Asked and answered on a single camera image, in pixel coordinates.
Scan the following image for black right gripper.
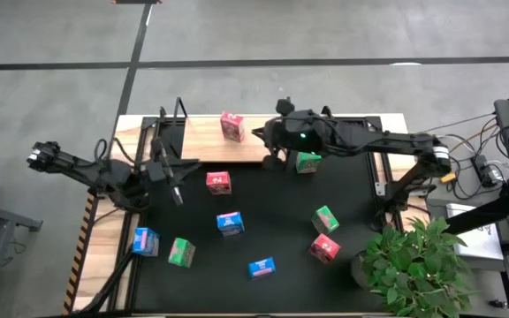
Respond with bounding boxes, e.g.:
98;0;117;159
251;97;315;171

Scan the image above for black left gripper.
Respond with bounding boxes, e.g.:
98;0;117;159
141;137;201;208

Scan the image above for red Froot Loops cereal box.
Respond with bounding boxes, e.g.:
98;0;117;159
308;233;342;265
219;110;246;143
205;170;233;196

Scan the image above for green Apple Jacks cereal box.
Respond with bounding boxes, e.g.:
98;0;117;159
167;237;197;269
310;205;340;235
295;151;323;175

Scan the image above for blue Rice Krispies cereal box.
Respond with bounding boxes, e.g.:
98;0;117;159
131;226;161;258
216;211;246;238
247;256;277;280

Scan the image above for black table mat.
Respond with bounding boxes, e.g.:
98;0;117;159
133;118;386;313

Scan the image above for yellow black hazard tape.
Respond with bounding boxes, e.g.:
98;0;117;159
62;193;99;315

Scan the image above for green leafy potted plant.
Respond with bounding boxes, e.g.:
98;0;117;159
350;216;480;318

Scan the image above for black power adapter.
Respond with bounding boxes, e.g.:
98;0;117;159
473;154;492;186

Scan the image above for white flat box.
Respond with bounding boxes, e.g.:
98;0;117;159
446;202;505;261

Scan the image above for black camera stand beam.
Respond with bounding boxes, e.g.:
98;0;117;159
444;170;509;235

